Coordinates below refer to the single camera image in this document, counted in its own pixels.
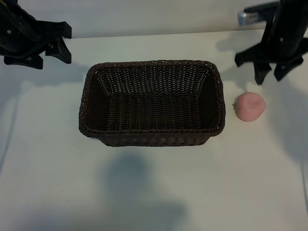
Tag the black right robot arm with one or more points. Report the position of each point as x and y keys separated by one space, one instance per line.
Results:
x=293 y=12

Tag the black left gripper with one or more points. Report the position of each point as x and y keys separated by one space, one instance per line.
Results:
x=14 y=36

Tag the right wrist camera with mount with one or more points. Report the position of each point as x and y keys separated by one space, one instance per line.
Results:
x=250 y=16

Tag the pink peach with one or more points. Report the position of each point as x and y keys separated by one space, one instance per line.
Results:
x=250 y=107

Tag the dark brown wicker basket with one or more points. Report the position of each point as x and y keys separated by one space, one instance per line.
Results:
x=149 y=133

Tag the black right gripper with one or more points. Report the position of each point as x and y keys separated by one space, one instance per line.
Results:
x=284 y=45

